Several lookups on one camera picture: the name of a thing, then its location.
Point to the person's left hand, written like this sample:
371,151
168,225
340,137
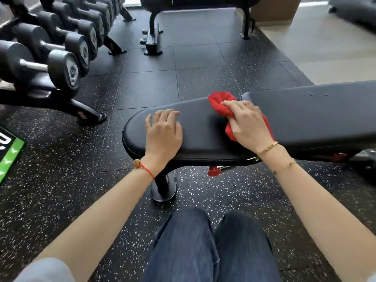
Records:
163,136

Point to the person's right hand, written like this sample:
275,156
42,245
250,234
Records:
249,127

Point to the person's left little finger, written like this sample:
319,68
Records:
148,120

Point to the person's right thumb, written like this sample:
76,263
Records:
232,124

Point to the person's left thumb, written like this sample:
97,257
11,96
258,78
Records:
179,130

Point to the person's left middle finger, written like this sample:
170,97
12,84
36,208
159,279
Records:
166,115

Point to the red cleaning cloth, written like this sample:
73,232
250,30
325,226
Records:
219,104

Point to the person's left forearm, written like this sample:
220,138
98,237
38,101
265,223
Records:
111,211

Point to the person's right forearm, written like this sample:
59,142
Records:
317,211

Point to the black bench seat pad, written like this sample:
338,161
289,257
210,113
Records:
202,135

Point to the red bench adjustment knob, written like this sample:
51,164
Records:
339,157
213,171

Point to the black dumbbell rack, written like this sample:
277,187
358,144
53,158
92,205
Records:
85,110

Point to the black bench back pad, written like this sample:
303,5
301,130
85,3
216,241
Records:
317,114

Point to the row of black dumbbells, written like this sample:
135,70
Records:
63,67

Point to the black flat weight bench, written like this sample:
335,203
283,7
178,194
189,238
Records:
191,2

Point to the blue denim jeans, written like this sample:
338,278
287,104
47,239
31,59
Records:
199,249

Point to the brown wooden cabinet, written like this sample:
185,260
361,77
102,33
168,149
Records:
276,10

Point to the green and black floor mat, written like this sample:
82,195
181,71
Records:
10,152

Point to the black padded gym equipment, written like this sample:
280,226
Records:
355,10

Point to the light grey shirt sleeve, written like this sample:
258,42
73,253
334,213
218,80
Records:
47,271

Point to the black adjustable bench frame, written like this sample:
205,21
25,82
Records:
164,187

